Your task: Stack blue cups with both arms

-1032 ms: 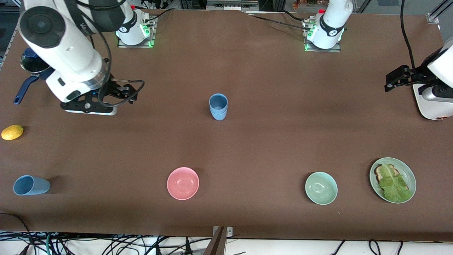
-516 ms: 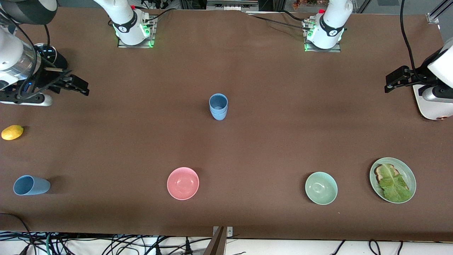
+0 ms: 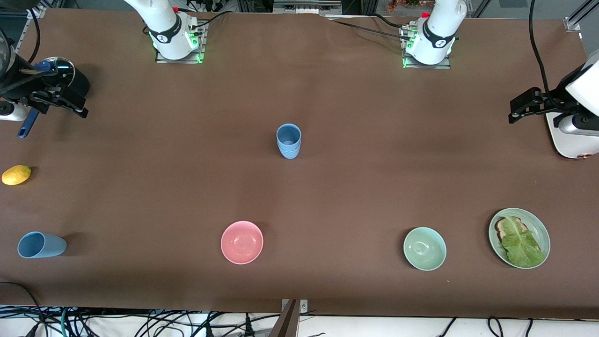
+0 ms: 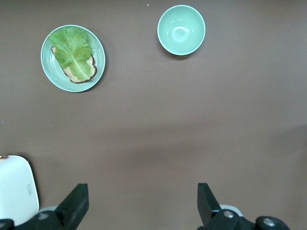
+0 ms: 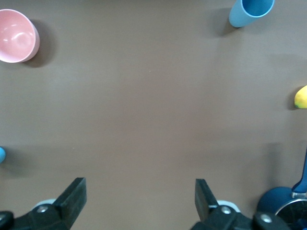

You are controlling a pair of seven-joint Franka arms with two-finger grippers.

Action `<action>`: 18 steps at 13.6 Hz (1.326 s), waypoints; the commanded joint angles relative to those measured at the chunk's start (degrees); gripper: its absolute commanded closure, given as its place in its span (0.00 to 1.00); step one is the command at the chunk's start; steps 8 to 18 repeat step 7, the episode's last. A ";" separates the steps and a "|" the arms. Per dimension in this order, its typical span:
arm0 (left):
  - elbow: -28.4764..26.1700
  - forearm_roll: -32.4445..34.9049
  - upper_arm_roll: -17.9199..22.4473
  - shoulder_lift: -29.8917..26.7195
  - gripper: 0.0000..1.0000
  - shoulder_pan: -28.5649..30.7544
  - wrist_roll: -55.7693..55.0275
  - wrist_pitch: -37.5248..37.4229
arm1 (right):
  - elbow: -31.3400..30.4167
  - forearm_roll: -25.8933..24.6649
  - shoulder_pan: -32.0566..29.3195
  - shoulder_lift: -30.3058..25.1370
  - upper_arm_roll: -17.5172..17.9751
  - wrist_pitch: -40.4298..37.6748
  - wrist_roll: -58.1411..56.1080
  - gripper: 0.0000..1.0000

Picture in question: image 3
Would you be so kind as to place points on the mint green bowl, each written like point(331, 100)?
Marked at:
point(424, 249)

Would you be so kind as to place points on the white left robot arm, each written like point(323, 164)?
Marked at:
point(437, 28)

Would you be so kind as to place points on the dark camera pole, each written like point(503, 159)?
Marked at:
point(286, 323)

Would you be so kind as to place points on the dark blue saucepan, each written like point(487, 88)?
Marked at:
point(80, 82)

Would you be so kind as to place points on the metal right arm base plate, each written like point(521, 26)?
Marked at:
point(180, 61)

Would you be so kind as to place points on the aluminium frame profile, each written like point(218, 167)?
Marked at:
point(42, 11)
point(575, 21)

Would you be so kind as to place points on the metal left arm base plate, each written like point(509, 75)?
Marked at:
point(427, 66)

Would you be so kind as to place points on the yellow lemon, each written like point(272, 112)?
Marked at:
point(16, 175)

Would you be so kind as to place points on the blue plastic cup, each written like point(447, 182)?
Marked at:
point(47, 245)
point(288, 144)

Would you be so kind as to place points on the metal table bracket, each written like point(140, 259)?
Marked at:
point(304, 306)

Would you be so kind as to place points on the grey metal box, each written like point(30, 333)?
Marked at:
point(306, 5)

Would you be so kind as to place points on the green plate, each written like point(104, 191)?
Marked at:
point(538, 229)

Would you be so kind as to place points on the glass lid with blue knob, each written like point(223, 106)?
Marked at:
point(63, 68)

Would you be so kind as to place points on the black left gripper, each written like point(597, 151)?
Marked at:
point(550, 104)

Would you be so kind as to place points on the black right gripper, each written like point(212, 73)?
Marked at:
point(18, 87)

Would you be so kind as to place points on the toast slice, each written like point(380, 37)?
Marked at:
point(503, 228)

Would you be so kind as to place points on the light blue cup holding paper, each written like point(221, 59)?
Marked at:
point(289, 155)

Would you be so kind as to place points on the green lettuce leaf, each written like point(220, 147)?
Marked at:
point(522, 243)

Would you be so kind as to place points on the white toaster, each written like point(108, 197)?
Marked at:
point(573, 145)

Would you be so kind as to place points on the pink bowl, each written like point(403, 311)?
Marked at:
point(242, 242)

